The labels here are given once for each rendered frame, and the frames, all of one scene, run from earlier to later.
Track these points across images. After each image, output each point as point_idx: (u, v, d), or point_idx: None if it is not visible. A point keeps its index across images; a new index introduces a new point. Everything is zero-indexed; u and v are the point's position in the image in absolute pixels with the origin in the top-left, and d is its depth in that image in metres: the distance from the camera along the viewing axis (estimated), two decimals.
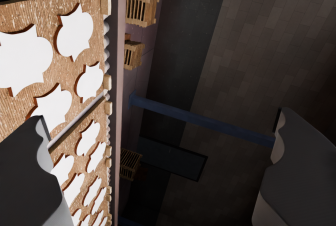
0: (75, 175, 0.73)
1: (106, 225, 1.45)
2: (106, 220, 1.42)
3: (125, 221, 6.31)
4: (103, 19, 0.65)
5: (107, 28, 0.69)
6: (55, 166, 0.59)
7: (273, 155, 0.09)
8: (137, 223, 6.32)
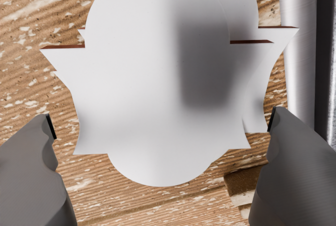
0: None
1: None
2: None
3: None
4: None
5: None
6: None
7: (268, 154, 0.09)
8: None
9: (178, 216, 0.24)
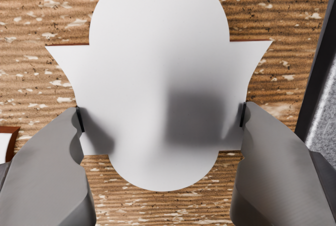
0: None
1: None
2: None
3: None
4: None
5: None
6: None
7: (243, 148, 0.10)
8: None
9: None
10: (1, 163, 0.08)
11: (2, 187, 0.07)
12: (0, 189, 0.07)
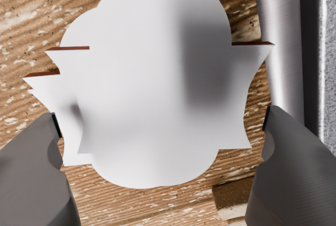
0: None
1: None
2: None
3: None
4: None
5: None
6: None
7: (264, 153, 0.09)
8: None
9: None
10: None
11: None
12: None
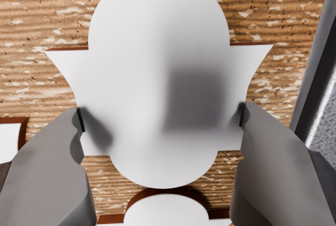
0: None
1: None
2: None
3: None
4: None
5: None
6: None
7: (243, 148, 0.10)
8: None
9: None
10: (1, 163, 0.08)
11: (2, 186, 0.07)
12: (1, 188, 0.07)
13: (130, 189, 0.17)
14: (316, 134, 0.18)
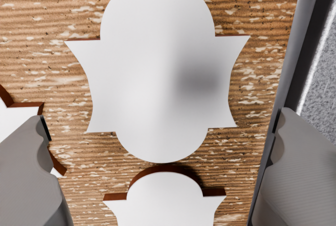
0: None
1: None
2: None
3: None
4: None
5: None
6: None
7: (273, 155, 0.09)
8: None
9: None
10: None
11: None
12: None
13: (133, 169, 0.19)
14: None
